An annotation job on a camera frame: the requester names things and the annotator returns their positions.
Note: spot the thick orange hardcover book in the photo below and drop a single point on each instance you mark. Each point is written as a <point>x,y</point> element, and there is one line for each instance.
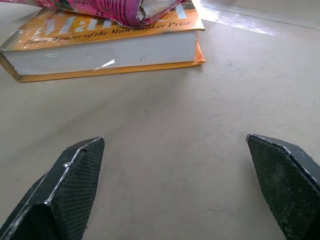
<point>105,53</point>

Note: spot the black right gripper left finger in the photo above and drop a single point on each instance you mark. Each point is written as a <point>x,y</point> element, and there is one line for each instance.
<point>62,190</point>

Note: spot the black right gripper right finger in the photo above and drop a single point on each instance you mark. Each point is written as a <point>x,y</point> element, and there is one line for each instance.
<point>285,185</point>

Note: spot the pink magazine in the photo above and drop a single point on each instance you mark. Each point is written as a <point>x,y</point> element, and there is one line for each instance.
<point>120,11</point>

